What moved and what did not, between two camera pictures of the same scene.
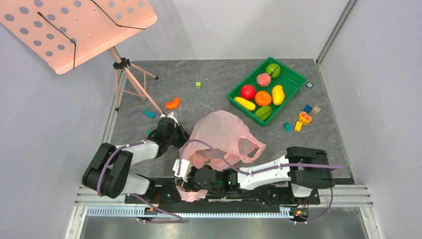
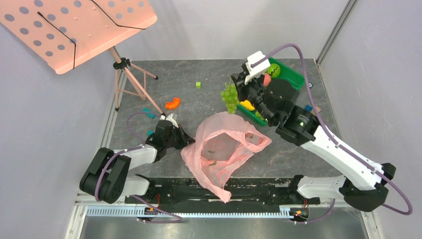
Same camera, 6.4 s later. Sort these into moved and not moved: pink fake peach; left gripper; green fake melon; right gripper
Moved: right gripper
Not moved: left gripper; green fake melon; pink fake peach
